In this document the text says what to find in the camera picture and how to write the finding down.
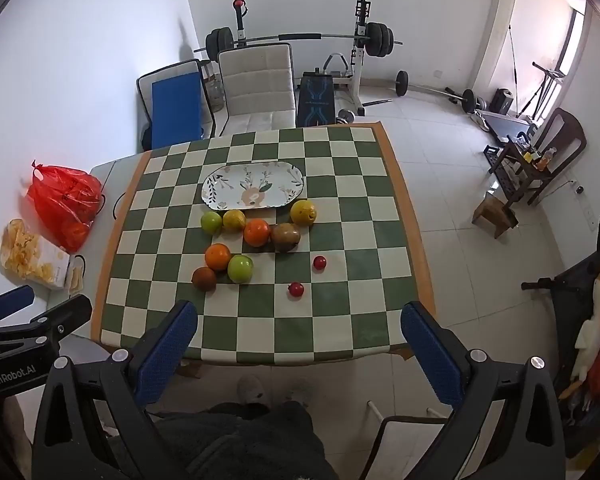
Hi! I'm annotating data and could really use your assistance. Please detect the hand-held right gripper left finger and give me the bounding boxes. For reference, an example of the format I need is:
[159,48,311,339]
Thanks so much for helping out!
[31,300,199,480]

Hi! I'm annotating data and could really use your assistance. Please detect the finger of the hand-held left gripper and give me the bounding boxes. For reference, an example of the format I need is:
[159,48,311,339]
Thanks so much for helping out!
[0,294,94,348]
[0,285,35,332]

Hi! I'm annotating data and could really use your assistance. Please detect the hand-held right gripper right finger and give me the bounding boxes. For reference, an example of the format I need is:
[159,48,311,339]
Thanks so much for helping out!
[400,301,567,480]

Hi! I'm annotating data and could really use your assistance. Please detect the reddish brown fruit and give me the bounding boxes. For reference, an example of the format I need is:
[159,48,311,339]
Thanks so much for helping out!
[191,266,217,292]

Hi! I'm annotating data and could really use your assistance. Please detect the orange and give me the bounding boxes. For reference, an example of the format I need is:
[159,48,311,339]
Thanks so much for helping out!
[243,219,272,248]
[204,243,232,272]

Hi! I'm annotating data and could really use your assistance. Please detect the yellow citrus fruit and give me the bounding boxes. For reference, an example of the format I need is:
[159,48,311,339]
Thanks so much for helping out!
[222,209,247,233]
[290,199,318,227]

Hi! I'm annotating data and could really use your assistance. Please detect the brown green fruit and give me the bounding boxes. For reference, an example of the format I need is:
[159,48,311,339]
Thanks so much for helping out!
[271,223,302,253]

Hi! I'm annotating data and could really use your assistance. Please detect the floral oval plate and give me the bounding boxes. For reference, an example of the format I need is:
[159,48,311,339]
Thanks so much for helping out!
[201,161,306,211]

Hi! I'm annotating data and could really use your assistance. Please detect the person's left forearm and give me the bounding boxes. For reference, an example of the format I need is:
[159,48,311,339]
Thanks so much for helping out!
[0,399,33,463]

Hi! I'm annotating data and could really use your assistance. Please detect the yellow printed paper box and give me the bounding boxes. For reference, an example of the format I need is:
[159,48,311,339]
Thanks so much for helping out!
[0,218,86,292]

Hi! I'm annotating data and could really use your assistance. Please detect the grey slipper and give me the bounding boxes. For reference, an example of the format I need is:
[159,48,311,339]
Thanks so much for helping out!
[236,375,268,405]

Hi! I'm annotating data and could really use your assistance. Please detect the red plastic bag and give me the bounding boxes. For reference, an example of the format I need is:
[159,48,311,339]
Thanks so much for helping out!
[27,161,105,253]

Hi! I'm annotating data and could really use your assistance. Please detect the person's dark trousers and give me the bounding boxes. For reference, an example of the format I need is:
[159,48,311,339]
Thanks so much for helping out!
[150,401,338,480]

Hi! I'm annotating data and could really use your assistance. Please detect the green white checkered tablecloth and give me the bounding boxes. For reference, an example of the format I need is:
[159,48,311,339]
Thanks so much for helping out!
[90,121,437,366]

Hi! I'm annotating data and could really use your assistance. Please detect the small wooden stool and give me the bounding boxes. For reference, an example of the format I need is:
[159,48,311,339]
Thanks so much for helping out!
[472,192,520,238]

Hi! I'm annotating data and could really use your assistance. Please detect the black scooter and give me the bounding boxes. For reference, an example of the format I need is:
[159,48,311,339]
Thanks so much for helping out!
[521,245,600,461]

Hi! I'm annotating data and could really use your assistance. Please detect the white plush goose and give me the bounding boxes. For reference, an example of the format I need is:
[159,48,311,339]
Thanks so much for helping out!
[570,265,600,396]

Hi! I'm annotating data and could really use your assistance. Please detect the black plastic crate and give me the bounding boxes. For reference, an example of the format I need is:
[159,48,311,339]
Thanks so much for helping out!
[484,144,512,176]

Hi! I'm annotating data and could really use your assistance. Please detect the blue mat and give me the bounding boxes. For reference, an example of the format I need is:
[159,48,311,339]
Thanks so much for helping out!
[151,72,203,150]

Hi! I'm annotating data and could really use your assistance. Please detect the grey treadmill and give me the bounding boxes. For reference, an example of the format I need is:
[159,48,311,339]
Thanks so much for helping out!
[472,109,537,142]

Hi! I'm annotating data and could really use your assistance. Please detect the chair with blue cushion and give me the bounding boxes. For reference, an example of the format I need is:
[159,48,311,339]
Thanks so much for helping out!
[136,59,216,151]

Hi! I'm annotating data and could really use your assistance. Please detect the dark wooden chair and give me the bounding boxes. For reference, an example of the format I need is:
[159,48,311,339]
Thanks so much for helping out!
[490,107,587,206]

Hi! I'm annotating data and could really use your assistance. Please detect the small barbell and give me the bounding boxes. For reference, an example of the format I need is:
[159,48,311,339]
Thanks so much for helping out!
[395,71,477,111]

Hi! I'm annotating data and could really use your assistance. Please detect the black speaker box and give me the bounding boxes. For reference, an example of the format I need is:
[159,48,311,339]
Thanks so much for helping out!
[491,88,515,113]

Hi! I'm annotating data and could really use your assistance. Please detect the clear water jug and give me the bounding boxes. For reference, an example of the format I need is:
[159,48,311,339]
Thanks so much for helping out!
[202,72,226,111]

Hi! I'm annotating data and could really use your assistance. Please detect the black blue workout bench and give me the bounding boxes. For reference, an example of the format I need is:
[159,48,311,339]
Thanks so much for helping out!
[296,71,337,127]

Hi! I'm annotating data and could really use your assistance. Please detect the white padded chair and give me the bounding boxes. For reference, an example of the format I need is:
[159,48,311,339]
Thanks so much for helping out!
[217,43,297,136]

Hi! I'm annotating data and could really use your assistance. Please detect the white squat rack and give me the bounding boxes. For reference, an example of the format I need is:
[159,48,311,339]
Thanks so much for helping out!
[232,0,376,116]

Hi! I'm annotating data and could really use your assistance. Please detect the black resistance band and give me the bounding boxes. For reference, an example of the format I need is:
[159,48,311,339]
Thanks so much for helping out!
[506,24,525,113]

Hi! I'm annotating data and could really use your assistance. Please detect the barbell with black weights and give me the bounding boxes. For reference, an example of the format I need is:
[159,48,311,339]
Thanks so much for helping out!
[194,22,403,61]

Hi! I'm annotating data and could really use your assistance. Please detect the white frame chair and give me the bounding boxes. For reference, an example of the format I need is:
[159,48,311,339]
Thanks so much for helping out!
[366,400,453,480]

